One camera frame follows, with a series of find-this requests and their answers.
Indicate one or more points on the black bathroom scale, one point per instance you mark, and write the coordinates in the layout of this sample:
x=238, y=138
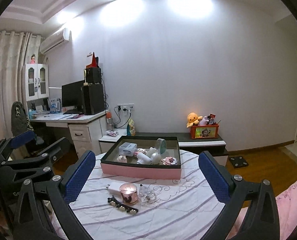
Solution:
x=238, y=161

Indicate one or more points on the white desk with drawers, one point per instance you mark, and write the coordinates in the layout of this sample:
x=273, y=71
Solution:
x=85, y=130

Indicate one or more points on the black office chair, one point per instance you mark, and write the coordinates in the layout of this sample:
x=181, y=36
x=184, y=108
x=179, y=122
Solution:
x=20, y=123

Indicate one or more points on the wall power socket strip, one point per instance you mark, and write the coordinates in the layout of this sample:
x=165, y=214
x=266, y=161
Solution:
x=126, y=106

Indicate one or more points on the white air conditioner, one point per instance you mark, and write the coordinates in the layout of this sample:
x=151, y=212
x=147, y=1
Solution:
x=60, y=37

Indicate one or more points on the white plush toy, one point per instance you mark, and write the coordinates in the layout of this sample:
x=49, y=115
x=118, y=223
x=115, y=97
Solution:
x=151, y=151

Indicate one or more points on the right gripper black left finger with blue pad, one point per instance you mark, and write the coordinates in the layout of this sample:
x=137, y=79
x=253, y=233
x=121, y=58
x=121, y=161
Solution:
x=31, y=220

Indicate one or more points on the white wall cabinet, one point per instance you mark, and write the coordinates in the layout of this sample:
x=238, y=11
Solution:
x=35, y=81

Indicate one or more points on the white hair dryer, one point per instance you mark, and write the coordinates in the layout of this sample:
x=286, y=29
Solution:
x=143, y=159

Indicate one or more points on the pink patterned cube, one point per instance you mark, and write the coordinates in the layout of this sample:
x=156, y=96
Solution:
x=170, y=161

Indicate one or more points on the black computer tower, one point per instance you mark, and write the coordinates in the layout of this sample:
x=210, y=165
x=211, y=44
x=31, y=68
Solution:
x=93, y=99

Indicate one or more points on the black pearl hair clip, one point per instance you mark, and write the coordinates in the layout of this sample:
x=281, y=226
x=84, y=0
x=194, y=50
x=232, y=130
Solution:
x=122, y=207

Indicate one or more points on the clear glass perfume bottle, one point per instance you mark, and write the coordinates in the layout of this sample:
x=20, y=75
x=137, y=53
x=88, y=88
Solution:
x=146, y=195

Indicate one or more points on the black speaker box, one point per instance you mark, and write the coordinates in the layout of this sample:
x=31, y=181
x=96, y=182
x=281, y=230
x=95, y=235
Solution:
x=93, y=75

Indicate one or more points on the pink doll figure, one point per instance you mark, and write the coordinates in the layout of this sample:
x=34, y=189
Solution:
x=33, y=59

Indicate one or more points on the rose gold round jar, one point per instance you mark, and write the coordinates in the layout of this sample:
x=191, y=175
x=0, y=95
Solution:
x=129, y=193

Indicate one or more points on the beige curtain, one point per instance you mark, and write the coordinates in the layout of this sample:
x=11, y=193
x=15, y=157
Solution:
x=16, y=50

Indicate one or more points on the white power adapter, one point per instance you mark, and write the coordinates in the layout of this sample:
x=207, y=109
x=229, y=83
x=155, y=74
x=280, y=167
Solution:
x=114, y=188

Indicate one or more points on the orange toy box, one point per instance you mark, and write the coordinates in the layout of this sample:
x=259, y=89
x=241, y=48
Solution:
x=204, y=132

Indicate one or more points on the black computer monitor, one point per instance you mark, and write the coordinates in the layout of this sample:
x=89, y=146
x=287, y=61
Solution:
x=72, y=97

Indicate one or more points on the tissue pack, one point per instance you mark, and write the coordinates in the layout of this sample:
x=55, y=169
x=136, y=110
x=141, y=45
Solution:
x=127, y=149

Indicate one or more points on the pink white kitty figure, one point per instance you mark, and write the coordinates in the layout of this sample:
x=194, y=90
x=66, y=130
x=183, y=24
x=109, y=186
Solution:
x=141, y=150

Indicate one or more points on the red triangular flag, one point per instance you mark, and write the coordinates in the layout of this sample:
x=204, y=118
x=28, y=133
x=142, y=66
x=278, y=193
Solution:
x=94, y=61

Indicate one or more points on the orange capped bottle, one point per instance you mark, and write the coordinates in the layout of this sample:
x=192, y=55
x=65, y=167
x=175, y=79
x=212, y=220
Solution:
x=110, y=122

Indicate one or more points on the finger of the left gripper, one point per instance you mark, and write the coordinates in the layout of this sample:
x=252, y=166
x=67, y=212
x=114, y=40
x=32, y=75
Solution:
x=50, y=155
x=8, y=145

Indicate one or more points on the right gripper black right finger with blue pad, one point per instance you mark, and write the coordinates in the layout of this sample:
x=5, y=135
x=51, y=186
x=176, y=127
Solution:
x=261, y=220

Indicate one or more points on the clear teal cup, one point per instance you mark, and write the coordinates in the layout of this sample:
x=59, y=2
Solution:
x=161, y=145

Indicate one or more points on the pink plush toy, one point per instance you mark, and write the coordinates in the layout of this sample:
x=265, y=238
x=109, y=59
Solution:
x=204, y=121

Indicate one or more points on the pink black storage tray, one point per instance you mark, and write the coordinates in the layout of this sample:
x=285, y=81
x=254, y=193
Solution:
x=110, y=165

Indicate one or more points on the pink bedding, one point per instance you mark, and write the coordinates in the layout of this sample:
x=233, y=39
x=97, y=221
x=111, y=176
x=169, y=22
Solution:
x=287, y=208

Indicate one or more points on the yellow blue snack bag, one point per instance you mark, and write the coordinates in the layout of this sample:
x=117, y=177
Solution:
x=131, y=128

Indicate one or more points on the yellow octopus plush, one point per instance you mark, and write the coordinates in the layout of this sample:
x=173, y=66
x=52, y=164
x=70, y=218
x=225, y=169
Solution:
x=193, y=119

